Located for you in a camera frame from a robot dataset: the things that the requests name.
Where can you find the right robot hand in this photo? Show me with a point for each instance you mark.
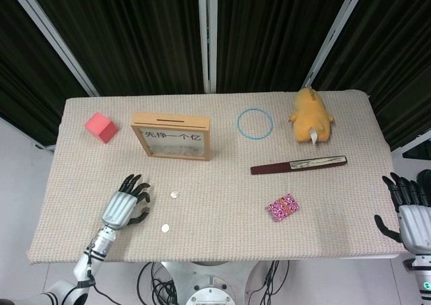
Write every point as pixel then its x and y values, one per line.
pixel 415 224

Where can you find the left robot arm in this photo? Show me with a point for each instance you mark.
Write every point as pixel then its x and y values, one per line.
pixel 97 247

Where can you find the wooden frame coin box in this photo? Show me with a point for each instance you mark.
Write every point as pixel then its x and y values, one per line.
pixel 141 118

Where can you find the beige woven tablecloth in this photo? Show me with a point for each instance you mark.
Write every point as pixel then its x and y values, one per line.
pixel 219 184

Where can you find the yellow plush toy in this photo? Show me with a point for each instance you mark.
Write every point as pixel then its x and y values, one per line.
pixel 309 116

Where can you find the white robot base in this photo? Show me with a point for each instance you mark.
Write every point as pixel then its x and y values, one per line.
pixel 202 271

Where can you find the dark red folded fan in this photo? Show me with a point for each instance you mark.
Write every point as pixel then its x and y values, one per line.
pixel 269 169

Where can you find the red cube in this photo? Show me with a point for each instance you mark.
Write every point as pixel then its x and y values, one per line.
pixel 99 125

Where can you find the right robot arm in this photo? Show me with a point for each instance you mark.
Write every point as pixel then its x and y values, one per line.
pixel 422 278

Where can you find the black curtain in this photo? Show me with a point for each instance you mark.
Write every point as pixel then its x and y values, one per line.
pixel 20 66
pixel 397 49
pixel 134 32
pixel 269 32

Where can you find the white frame pole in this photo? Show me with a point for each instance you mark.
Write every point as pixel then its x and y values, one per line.
pixel 51 32
pixel 332 32
pixel 207 32
pixel 414 140

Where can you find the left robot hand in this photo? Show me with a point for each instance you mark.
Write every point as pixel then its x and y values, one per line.
pixel 118 207

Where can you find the pink sparkly wrapper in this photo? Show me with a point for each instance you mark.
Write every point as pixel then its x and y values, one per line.
pixel 276 211

